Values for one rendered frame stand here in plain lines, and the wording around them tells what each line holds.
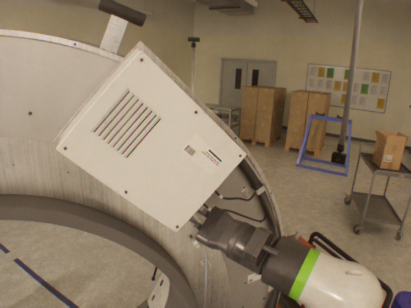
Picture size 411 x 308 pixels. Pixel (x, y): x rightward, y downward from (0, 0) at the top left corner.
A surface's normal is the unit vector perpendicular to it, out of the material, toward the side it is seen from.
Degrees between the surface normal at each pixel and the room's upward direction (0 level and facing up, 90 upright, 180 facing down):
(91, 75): 90
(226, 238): 44
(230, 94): 90
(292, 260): 34
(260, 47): 90
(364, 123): 90
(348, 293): 50
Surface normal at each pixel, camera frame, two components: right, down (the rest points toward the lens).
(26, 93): 0.36, 0.29
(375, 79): -0.49, 0.24
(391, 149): -0.22, 0.31
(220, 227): -0.25, -0.48
